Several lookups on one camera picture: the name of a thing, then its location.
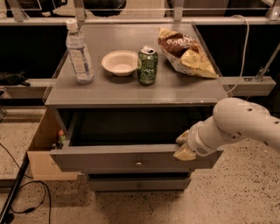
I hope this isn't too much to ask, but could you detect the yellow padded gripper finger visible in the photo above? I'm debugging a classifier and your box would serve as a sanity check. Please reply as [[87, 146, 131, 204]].
[[176, 130, 189, 144], [173, 143, 196, 161]]

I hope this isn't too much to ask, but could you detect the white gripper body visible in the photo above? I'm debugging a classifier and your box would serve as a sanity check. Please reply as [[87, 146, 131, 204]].
[[186, 121, 218, 157]]

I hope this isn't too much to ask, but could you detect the grey top drawer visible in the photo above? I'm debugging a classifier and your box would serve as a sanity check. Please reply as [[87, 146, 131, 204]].
[[51, 109, 221, 173]]

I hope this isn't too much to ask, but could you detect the grey drawer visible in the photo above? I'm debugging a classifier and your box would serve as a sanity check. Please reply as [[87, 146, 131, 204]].
[[85, 167, 196, 175], [51, 109, 221, 173], [88, 177, 191, 192]]

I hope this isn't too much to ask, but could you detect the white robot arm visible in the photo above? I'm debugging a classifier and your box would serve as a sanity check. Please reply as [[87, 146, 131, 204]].
[[173, 97, 280, 161]]

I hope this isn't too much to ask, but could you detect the grey bottom drawer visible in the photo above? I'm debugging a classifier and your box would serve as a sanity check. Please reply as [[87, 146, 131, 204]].
[[88, 177, 191, 192]]

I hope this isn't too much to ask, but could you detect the grey middle drawer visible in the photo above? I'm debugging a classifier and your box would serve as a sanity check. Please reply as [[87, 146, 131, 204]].
[[85, 167, 196, 175]]

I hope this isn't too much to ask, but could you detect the grey drawer cabinet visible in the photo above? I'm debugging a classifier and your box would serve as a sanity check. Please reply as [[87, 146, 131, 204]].
[[45, 24, 227, 180]]

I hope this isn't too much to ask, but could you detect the brown yellow chip bag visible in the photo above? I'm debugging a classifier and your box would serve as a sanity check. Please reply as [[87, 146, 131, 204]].
[[157, 28, 219, 79]]

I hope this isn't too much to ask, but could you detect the green soda can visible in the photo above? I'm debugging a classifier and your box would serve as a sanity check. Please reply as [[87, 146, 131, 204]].
[[137, 45, 158, 85]]

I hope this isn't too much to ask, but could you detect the white paper bowl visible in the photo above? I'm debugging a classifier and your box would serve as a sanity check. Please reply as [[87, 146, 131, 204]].
[[101, 50, 138, 77]]

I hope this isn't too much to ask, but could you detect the cardboard box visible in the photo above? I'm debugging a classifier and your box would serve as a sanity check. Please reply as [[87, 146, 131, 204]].
[[27, 109, 78, 181]]

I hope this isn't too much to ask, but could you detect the clear plastic water bottle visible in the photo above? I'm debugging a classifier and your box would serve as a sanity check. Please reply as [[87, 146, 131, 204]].
[[66, 19, 94, 84]]

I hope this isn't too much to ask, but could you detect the black object on ledge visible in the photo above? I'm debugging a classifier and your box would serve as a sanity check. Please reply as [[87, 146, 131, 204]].
[[0, 71, 31, 87]]

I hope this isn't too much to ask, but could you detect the white hanging cable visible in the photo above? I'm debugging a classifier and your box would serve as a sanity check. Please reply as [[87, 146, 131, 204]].
[[225, 14, 251, 95]]

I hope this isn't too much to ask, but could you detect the black floor cable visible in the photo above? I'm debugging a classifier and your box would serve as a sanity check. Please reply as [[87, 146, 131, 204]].
[[0, 142, 53, 224]]

